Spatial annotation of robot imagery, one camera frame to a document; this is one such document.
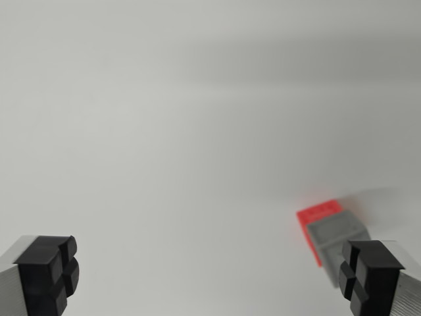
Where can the grey embossed toy cube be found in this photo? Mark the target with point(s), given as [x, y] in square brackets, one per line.
[332, 233]

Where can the red toy cube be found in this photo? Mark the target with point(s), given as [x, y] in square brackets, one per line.
[312, 214]

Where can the black-tipped silver gripper left finger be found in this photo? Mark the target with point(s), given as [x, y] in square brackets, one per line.
[36, 273]

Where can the black-tipped silver gripper right finger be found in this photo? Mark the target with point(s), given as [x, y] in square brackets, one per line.
[375, 276]

